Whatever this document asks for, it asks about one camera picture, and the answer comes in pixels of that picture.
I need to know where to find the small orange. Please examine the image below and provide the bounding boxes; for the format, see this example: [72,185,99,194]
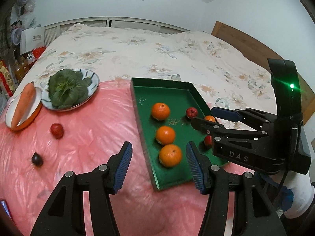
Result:
[204,115,216,123]

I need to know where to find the red tomato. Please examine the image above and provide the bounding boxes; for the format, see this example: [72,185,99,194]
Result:
[203,135,213,148]

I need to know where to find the small red apple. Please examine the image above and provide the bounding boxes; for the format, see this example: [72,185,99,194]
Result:
[186,107,198,119]

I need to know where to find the medium orange with stem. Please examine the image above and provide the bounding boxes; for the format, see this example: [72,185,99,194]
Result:
[155,126,176,146]

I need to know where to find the large speckled orange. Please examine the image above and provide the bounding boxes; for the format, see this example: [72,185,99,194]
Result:
[158,144,183,168]

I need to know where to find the dark purple plum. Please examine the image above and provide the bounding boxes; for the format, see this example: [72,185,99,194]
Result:
[31,153,44,167]

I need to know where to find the blue gloved right hand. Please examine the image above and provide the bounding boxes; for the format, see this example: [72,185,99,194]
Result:
[256,171,294,211]

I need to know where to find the green tray box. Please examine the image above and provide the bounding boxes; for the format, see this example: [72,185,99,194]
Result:
[130,78,227,191]

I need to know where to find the floral bed quilt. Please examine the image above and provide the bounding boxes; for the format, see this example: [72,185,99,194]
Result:
[17,23,277,113]

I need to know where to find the red smartphone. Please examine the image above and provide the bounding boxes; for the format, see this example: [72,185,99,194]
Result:
[1,200,12,219]

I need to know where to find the pink plastic sheet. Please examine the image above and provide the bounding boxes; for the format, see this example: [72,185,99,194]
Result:
[1,81,208,235]

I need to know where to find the wooden headboard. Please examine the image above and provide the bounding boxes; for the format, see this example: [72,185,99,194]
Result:
[211,21,314,124]

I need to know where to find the orange rimmed white plate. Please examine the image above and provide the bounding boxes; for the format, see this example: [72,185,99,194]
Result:
[5,87,42,131]

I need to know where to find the white blue rimmed plate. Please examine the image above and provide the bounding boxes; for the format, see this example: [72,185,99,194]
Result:
[41,69,100,112]

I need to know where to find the orange carrot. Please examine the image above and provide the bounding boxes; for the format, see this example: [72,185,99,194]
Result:
[11,82,36,130]

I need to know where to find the green leafy vegetable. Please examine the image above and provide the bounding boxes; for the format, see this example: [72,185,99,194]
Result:
[48,69,92,109]

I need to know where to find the red yellow snack bag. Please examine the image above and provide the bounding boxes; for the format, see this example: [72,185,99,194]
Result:
[0,60,16,97]

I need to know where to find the orange drink bottles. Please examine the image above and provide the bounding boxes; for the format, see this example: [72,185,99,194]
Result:
[14,56,29,83]

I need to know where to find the red plastic bag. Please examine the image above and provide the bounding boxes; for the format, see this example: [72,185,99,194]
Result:
[32,46,46,60]

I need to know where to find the white cardboard box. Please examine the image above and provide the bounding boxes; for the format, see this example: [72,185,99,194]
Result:
[20,27,44,55]

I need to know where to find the small desk fan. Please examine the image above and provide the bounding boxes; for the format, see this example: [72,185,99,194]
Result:
[11,28,22,46]

